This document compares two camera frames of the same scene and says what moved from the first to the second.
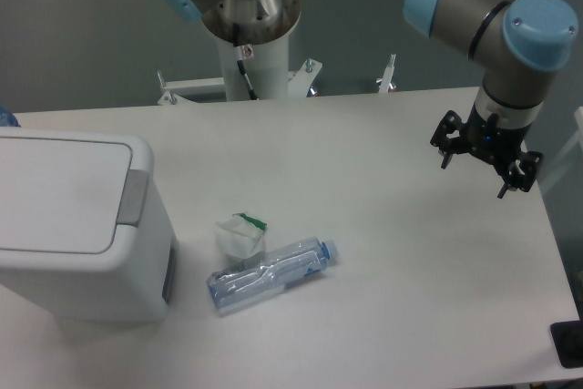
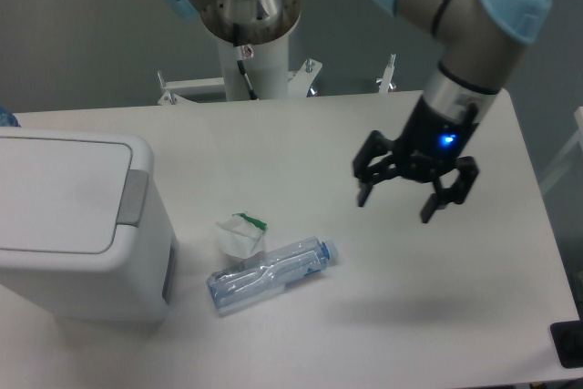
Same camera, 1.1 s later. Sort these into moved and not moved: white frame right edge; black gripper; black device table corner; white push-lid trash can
Moved: black gripper
Not moved: white frame right edge; black device table corner; white push-lid trash can
